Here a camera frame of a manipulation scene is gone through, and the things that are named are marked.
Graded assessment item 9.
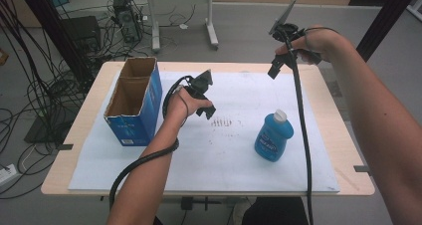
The black floor mat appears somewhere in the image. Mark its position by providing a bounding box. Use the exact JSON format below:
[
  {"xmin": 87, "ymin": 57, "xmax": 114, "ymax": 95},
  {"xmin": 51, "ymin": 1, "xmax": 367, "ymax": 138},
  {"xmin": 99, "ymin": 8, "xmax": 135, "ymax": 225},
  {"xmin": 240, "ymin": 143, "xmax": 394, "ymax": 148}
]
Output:
[{"xmin": 23, "ymin": 110, "xmax": 83, "ymax": 144}]

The blue cardboard box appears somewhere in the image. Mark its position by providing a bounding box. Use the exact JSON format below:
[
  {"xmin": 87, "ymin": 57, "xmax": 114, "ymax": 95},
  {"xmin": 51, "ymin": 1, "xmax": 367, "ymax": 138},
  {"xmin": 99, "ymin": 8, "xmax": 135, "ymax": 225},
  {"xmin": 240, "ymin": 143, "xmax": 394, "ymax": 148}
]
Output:
[{"xmin": 104, "ymin": 56, "xmax": 163, "ymax": 147}]

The black box on floor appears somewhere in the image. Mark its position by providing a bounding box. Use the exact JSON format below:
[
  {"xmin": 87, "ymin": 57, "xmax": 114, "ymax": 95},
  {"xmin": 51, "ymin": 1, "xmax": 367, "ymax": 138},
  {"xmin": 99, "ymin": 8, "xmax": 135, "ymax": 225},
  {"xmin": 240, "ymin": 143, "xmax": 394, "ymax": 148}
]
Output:
[{"xmin": 62, "ymin": 15, "xmax": 102, "ymax": 54}]

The black table crank handle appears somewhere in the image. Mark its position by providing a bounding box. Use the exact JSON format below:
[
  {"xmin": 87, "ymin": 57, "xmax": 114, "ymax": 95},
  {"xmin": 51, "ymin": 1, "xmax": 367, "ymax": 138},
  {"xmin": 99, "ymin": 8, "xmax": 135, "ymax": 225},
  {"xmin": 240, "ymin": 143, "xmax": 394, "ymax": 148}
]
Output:
[{"xmin": 180, "ymin": 195, "xmax": 222, "ymax": 213}]

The person's left hand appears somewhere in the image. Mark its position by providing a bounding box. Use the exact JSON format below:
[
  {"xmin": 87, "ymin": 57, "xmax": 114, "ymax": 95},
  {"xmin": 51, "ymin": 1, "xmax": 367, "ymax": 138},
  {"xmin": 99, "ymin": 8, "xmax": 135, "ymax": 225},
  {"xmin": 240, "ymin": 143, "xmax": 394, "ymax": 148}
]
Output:
[{"xmin": 163, "ymin": 86, "xmax": 214, "ymax": 128}]

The black computer tower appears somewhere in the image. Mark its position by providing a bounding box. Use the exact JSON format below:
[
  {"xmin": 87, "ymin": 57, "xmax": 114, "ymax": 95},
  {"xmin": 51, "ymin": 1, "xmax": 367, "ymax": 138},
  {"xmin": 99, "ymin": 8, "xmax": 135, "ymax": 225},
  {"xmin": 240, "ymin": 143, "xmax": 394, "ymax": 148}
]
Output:
[{"xmin": 111, "ymin": 0, "xmax": 143, "ymax": 44}]

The black corrugated cable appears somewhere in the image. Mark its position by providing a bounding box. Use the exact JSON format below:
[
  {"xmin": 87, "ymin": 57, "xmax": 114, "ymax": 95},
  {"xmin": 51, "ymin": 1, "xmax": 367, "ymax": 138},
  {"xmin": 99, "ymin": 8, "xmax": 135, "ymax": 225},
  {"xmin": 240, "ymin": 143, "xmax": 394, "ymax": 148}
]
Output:
[
  {"xmin": 108, "ymin": 75, "xmax": 195, "ymax": 213},
  {"xmin": 284, "ymin": 27, "xmax": 339, "ymax": 225}
]

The black metal stand post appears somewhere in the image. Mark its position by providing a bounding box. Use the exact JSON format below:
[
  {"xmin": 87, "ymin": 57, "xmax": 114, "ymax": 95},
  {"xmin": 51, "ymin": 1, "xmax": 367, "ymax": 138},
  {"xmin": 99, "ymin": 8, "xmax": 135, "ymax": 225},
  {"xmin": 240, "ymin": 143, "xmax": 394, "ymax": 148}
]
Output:
[
  {"xmin": 15, "ymin": 0, "xmax": 95, "ymax": 85},
  {"xmin": 355, "ymin": 0, "xmax": 420, "ymax": 63}
]

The white desk with legs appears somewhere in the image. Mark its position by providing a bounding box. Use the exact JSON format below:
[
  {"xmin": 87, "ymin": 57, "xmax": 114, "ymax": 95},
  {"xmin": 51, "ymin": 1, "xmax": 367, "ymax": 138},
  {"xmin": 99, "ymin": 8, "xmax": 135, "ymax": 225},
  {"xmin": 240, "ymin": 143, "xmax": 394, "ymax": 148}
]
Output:
[{"xmin": 126, "ymin": 0, "xmax": 221, "ymax": 53}]

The person's right leg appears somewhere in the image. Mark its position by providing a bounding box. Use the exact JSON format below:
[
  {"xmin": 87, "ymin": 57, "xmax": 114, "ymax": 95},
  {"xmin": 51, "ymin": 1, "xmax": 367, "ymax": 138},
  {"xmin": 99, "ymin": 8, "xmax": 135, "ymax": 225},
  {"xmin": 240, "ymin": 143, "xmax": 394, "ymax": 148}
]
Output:
[{"xmin": 241, "ymin": 196, "xmax": 311, "ymax": 225}]

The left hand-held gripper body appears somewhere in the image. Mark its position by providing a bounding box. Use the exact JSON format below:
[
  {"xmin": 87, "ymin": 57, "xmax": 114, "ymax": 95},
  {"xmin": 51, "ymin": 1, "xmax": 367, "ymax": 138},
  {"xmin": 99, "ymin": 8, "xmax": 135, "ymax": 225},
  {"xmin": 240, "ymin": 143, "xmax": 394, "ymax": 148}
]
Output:
[{"xmin": 184, "ymin": 69, "xmax": 214, "ymax": 101}]

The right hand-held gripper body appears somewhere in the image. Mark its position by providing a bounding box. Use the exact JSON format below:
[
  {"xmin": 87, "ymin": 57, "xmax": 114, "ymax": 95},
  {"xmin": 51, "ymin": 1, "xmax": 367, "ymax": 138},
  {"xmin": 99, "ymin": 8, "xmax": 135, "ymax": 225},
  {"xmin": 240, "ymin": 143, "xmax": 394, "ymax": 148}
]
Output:
[{"xmin": 268, "ymin": 0, "xmax": 307, "ymax": 70}]

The grey floor mat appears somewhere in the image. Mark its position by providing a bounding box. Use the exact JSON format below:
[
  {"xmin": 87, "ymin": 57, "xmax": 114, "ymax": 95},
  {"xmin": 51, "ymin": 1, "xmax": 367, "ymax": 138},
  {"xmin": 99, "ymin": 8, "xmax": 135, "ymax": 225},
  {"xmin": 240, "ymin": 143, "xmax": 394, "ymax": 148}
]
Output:
[{"xmin": 319, "ymin": 67, "xmax": 344, "ymax": 100}]

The blue bottle with white cap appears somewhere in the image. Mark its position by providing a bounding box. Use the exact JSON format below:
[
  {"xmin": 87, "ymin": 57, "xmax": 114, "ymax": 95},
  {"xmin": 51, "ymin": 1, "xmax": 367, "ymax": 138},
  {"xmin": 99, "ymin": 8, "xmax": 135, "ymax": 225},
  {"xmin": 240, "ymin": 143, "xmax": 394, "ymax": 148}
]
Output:
[{"xmin": 254, "ymin": 109, "xmax": 295, "ymax": 163}]

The person's right hand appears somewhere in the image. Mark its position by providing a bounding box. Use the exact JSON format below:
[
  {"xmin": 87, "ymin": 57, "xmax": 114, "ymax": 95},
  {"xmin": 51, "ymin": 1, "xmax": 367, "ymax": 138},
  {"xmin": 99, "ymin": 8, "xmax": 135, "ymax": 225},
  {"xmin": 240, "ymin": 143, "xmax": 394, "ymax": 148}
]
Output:
[{"xmin": 274, "ymin": 24, "xmax": 346, "ymax": 66}]

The tangle of black floor cables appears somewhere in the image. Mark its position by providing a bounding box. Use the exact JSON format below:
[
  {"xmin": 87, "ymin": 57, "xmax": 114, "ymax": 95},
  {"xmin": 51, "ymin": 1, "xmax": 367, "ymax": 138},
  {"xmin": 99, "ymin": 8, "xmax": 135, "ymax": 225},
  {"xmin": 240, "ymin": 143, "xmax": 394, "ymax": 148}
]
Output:
[{"xmin": 0, "ymin": 0, "xmax": 200, "ymax": 199}]

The white power strip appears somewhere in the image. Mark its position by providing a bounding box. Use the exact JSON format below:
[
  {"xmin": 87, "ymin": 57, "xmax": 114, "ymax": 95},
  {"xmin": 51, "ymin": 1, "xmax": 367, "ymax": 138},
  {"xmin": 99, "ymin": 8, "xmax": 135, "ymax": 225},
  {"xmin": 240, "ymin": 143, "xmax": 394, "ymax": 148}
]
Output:
[{"xmin": 0, "ymin": 163, "xmax": 18, "ymax": 187}]

